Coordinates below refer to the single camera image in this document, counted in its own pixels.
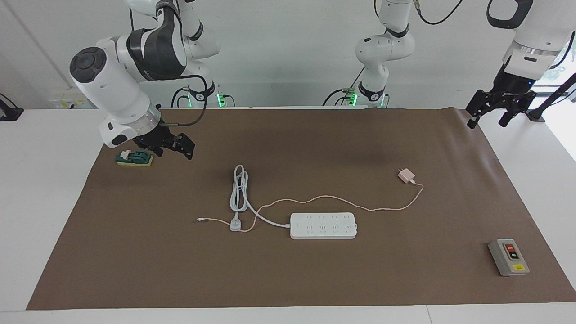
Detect pink charger cable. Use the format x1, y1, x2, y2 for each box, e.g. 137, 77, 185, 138
197, 182, 425, 233

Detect pink charger plug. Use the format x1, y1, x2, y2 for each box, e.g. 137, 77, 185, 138
396, 167, 417, 185

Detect white power strip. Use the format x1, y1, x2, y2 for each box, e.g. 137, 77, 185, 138
290, 212, 359, 240

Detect black slanted stand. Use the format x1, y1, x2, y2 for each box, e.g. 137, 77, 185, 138
524, 72, 576, 122

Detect bright window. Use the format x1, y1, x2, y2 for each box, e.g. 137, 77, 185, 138
508, 35, 576, 110

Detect grey push button box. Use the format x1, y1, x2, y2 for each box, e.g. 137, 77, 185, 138
488, 238, 530, 277

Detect black table clamp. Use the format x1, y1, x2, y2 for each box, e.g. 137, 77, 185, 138
0, 93, 24, 122

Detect brown table mat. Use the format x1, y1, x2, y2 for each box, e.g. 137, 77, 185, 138
26, 107, 576, 311

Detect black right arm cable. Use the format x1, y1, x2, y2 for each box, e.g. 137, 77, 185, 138
159, 74, 209, 128

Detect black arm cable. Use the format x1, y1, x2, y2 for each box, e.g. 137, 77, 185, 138
414, 0, 576, 71
159, 74, 209, 128

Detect green knife switch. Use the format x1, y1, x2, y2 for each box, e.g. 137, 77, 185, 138
116, 149, 154, 167

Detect black base power cable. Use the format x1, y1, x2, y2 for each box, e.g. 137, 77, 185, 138
322, 88, 360, 107
170, 87, 192, 108

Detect grey power strip cable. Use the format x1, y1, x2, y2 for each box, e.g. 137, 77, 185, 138
230, 164, 292, 232

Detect white wall socket box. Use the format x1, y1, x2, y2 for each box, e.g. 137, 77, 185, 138
49, 87, 98, 110

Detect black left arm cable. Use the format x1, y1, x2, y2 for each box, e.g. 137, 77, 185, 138
414, 0, 576, 71

